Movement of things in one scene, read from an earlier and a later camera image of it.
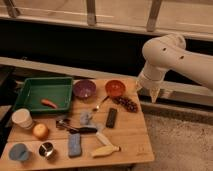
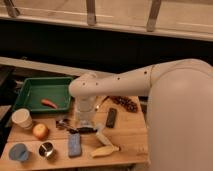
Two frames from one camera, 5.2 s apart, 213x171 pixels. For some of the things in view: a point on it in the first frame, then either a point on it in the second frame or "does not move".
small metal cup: [46, 149] does not move
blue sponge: [74, 144] does not move
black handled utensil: [60, 123] does not move
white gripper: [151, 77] → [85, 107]
